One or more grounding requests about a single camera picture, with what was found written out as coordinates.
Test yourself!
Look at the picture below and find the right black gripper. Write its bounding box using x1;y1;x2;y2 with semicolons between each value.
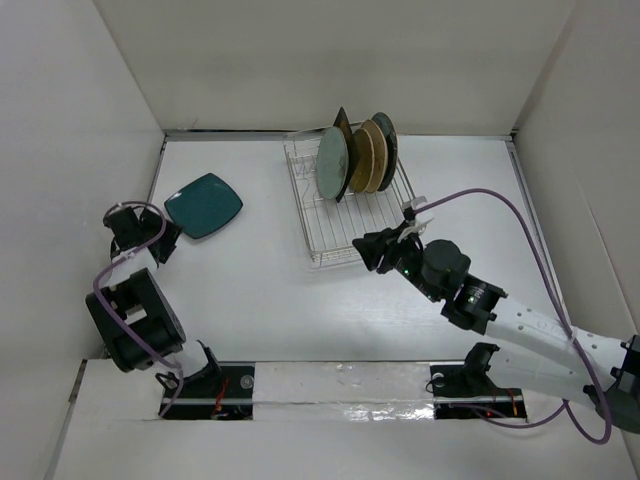
352;220;442;303

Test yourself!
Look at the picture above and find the teal square plate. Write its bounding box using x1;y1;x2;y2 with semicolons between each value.
164;173;244;240

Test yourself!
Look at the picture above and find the yellow woven round plate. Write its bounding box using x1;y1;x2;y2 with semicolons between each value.
350;128;377;193

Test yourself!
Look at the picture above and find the beige bird plate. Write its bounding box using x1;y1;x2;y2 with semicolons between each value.
362;119;388;193

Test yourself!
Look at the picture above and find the light green flower plate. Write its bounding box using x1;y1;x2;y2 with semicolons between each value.
316;126;348;200

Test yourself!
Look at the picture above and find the dark teal round plate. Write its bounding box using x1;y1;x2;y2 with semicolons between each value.
372;112;398;191

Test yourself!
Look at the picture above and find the yellow square black-rimmed plate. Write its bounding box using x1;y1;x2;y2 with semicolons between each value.
333;107;360;203

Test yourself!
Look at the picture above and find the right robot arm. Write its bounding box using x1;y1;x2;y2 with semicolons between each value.
352;228;639;433

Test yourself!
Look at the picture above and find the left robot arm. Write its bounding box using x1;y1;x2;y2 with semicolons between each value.
85;201;225;397

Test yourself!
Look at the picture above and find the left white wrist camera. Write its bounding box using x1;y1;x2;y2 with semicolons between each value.
104;201;138;217

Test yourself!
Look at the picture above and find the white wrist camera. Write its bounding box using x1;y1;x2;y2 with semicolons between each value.
104;201;138;217
398;196;435;242

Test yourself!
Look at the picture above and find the metal wire dish rack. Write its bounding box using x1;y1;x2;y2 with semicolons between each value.
282;127;416;269

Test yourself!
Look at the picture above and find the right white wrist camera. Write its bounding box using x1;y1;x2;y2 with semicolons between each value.
398;196;435;242

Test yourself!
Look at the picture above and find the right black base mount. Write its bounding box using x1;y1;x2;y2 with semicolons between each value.
425;362;527;420

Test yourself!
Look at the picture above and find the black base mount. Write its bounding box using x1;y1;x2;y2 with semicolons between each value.
156;363;255;421
425;362;527;420

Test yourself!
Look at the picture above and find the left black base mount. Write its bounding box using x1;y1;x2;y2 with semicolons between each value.
156;363;255;421

